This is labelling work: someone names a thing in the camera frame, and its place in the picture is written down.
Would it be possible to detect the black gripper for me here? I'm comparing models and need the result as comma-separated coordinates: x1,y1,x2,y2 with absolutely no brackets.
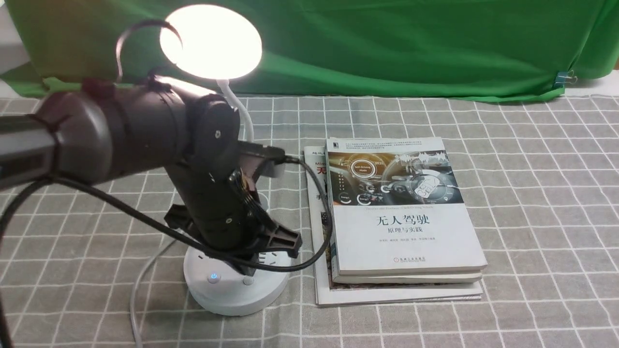
164,163,303,276

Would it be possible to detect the white desk lamp with sockets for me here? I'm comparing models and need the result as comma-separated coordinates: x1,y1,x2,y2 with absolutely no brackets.
160,4,288,316

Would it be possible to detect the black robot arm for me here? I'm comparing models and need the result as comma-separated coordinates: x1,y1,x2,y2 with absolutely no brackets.
1,77,302,276

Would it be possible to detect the grey checkered tablecloth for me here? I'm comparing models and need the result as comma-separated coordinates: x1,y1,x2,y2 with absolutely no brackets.
1,96,619,348

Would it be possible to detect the grey self-driving textbook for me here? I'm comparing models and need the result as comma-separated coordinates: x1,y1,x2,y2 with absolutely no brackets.
325,137,488,276

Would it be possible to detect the green backdrop cloth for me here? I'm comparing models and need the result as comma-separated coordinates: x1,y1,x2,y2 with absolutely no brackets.
1,0,619,102

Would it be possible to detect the blue binder clip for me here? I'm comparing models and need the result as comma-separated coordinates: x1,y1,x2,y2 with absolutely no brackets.
553,70,578,88

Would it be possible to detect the white lamp power cable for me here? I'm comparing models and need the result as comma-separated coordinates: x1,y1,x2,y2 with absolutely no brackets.
130,239,177,348

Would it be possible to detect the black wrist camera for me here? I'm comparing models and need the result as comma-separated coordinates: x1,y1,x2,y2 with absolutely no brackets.
238,141,287,181

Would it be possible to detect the black camera cable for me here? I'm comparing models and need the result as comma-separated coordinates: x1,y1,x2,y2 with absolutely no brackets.
0,156,334,348

